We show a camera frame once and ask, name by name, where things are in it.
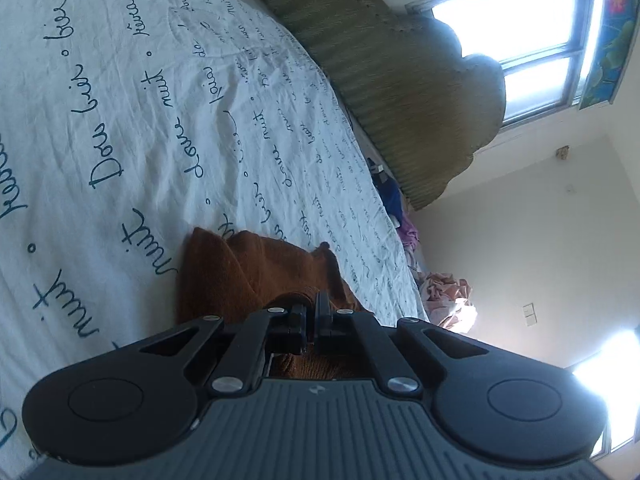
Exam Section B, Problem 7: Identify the pink crumpled cloth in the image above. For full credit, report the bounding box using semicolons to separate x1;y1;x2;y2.
418;272;478;331

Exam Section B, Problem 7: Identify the floral curtain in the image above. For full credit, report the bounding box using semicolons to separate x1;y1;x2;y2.
579;0;640;111

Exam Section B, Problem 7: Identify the white script-printed bed sheet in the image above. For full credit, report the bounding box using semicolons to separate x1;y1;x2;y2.
0;0;431;476

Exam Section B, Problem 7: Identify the purple cloth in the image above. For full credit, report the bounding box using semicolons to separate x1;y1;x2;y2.
397;214;421;253

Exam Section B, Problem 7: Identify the green ribbed headboard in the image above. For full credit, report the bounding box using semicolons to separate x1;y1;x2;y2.
242;0;507;212

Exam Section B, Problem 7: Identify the window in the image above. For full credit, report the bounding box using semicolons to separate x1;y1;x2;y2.
405;0;607;133

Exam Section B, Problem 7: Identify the brown knit sweater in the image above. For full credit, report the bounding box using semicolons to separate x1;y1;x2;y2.
177;227;374;382

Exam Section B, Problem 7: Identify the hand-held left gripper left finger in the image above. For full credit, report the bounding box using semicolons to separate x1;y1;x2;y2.
134;303;308;396

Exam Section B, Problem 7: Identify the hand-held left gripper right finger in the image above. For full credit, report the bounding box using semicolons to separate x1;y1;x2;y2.
315;291;490;397

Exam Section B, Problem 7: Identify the dark blue cloth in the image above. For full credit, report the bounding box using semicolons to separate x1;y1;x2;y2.
374;172;404;228

